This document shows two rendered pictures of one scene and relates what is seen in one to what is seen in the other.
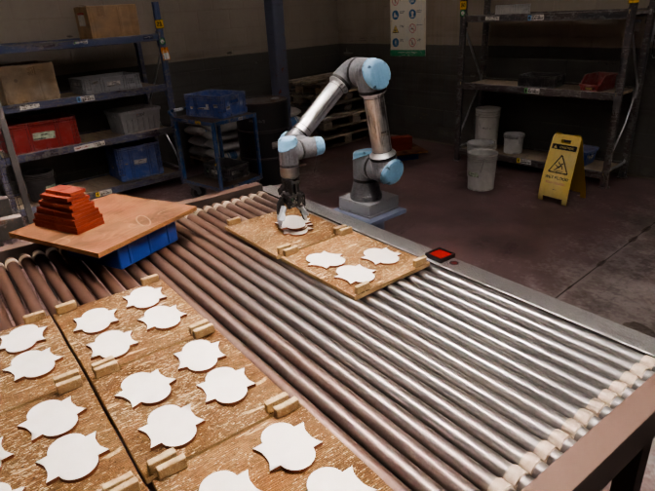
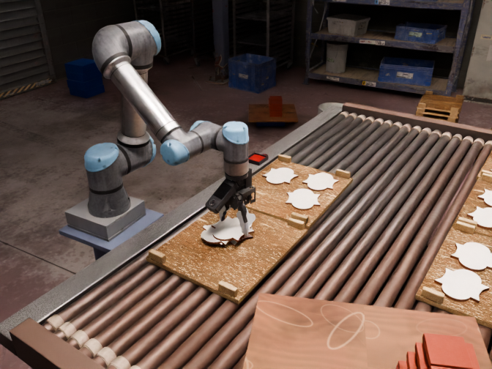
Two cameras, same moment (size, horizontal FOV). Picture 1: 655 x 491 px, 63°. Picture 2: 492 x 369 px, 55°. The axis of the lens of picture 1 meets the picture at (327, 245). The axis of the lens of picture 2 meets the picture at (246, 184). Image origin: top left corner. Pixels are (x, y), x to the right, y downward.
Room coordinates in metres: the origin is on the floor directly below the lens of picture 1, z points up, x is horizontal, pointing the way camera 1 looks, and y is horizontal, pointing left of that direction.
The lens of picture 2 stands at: (2.43, 1.35, 1.83)
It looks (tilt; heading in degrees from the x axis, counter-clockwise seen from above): 29 degrees down; 250
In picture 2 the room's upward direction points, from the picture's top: straight up
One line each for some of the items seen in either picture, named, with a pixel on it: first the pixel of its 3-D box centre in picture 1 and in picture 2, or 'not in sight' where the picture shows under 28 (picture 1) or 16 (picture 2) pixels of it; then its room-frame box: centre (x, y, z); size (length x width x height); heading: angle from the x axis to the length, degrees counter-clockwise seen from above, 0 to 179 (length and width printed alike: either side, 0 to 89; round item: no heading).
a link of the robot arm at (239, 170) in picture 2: (290, 171); (235, 165); (2.03, 0.13, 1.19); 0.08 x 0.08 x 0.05
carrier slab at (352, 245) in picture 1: (353, 261); (291, 189); (1.73, -0.09, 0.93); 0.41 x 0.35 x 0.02; 38
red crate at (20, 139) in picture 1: (37, 132); not in sight; (5.33, 2.78, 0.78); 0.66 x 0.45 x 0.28; 131
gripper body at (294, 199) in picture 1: (291, 192); (238, 187); (2.02, 0.13, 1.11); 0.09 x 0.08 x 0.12; 25
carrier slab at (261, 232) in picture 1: (286, 230); (230, 244); (2.07, 0.17, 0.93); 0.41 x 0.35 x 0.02; 36
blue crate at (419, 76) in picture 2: not in sight; (405, 71); (-1.39, -3.41, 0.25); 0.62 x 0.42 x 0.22; 139
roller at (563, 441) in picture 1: (304, 286); (339, 212); (1.61, 0.09, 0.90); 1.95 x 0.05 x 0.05; 36
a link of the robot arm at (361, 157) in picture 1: (366, 163); (105, 165); (2.40, -0.20, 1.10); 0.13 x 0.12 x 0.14; 34
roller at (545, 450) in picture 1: (292, 291); (352, 217); (1.58, 0.13, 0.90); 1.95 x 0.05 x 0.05; 36
